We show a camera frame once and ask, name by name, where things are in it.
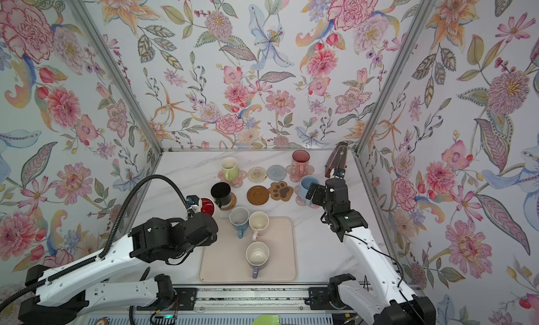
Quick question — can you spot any light blue mug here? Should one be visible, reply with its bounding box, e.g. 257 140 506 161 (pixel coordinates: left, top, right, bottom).
297 176 319 201

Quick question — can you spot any red inside white mug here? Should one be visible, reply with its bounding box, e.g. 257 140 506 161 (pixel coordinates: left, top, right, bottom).
199 197 216 216

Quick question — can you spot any pink mug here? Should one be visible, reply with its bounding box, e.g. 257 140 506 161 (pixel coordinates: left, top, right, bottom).
292 150 310 164

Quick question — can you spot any black mug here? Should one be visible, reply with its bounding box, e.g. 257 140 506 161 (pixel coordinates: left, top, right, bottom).
211 182 232 210

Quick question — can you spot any cream white mug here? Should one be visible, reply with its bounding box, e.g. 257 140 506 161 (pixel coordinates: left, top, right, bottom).
248 211 270 242

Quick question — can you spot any white mug purple handle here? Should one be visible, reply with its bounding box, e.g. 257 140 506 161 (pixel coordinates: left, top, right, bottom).
246 242 270 280

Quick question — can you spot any white mug green outside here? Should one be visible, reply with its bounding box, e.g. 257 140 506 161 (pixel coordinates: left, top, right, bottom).
220 157 239 181

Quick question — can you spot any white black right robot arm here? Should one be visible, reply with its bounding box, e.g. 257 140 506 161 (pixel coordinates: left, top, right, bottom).
306 178 437 324

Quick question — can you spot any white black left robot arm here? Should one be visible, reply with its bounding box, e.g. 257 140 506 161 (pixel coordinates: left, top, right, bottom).
1 213 218 324

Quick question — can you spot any pink flower coaster front right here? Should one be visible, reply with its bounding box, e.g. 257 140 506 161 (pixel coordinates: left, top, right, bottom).
294 184 320 209

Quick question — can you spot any pink flower coaster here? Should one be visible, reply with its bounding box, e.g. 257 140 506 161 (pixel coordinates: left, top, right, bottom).
217 168 248 189
294 184 320 209
286 164 314 183

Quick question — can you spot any pink flower coaster back right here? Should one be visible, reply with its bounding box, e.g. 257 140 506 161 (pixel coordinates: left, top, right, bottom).
286 164 314 183

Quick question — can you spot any cork paw print coaster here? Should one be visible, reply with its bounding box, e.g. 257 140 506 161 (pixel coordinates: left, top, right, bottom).
268 181 294 202

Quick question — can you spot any light blue woven coaster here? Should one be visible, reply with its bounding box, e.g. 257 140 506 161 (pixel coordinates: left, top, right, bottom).
266 164 287 182

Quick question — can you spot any round rattan woven coaster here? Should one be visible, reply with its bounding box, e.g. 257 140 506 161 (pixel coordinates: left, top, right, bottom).
220 193 237 211

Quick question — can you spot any round brown wooden coaster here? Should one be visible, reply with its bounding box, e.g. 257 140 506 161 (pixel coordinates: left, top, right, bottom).
246 186 270 206

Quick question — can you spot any multicolour zigzag woven coaster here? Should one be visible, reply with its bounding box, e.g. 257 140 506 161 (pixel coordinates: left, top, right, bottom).
247 166 267 183

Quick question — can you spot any pink flower coaster left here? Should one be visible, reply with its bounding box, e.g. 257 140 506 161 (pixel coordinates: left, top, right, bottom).
217 168 248 189

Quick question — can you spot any red-brown wooden metronome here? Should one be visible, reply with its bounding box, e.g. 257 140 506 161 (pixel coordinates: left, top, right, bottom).
325 141 348 178

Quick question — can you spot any beige serving tray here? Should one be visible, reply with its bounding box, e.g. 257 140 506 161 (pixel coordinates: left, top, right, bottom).
198 217 298 284

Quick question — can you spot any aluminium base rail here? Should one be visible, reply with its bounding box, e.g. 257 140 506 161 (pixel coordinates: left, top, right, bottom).
69 283 430 315

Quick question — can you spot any green object below rail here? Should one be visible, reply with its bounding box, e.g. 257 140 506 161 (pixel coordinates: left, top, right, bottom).
252 315 281 325

